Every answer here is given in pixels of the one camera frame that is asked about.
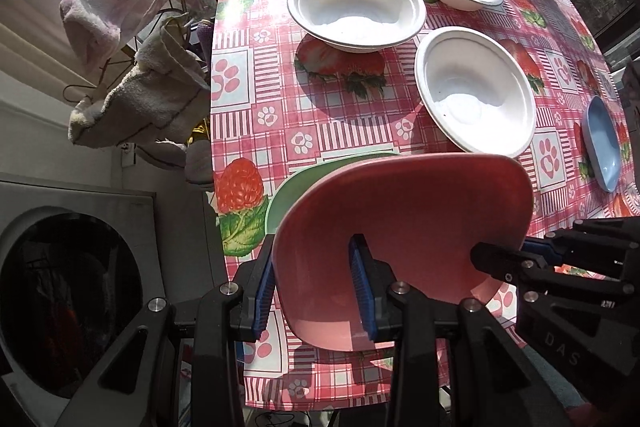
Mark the pink square plate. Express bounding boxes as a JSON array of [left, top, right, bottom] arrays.
[[272, 153, 534, 352]]

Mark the blue square plate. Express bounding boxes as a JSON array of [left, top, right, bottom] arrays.
[[582, 96, 622, 193]]

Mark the white paper bowl large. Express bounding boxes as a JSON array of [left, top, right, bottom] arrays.
[[414, 26, 536, 158]]

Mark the white washing machine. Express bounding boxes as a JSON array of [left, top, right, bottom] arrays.
[[1, 176, 166, 426]]

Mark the green square plate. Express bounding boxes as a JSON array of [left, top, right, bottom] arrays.
[[265, 150, 397, 235]]

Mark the pink checked strawberry tablecloth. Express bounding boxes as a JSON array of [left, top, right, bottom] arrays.
[[209, 0, 640, 412]]

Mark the beige towel on rack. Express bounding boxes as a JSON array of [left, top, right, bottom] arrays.
[[68, 18, 209, 148]]

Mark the white towel on rack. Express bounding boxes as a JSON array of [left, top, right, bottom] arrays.
[[58, 0, 204, 72]]

